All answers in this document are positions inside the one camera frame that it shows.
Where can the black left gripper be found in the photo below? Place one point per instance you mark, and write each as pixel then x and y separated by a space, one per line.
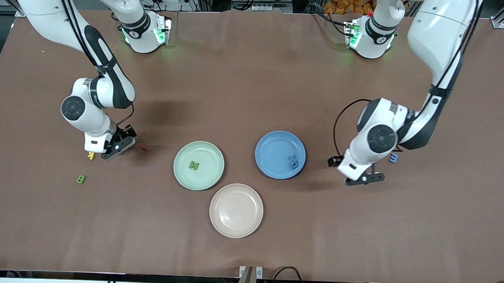
pixel 333 161

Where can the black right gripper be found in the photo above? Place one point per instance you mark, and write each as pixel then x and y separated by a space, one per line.
pixel 128 131

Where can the blue letter X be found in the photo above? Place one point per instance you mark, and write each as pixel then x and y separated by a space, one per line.
pixel 293 158

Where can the green letter N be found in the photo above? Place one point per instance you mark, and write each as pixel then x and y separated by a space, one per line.
pixel 193 165

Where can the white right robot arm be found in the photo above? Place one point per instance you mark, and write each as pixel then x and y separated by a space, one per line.
pixel 111 90

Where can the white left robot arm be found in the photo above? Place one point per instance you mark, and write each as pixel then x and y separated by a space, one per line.
pixel 431 39

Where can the yellow letter K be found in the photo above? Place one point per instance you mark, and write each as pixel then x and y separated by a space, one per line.
pixel 91 155

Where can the blue plate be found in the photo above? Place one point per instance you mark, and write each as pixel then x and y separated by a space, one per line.
pixel 274 150

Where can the blue letter M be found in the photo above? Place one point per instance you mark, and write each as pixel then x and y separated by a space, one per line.
pixel 394 158

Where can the green letter B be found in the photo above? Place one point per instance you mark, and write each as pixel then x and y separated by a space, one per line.
pixel 81 179

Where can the light green plate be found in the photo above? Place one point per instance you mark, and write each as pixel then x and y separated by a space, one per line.
pixel 209 177

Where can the pale pink plate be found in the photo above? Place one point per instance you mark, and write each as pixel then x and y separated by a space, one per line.
pixel 236 211

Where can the pile of orange objects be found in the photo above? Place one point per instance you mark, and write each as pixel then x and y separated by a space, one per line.
pixel 345 4

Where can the flat white power strip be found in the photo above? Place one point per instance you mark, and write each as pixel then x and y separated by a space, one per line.
pixel 265 8

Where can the silver metal bracket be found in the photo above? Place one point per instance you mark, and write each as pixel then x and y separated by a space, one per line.
pixel 259 273

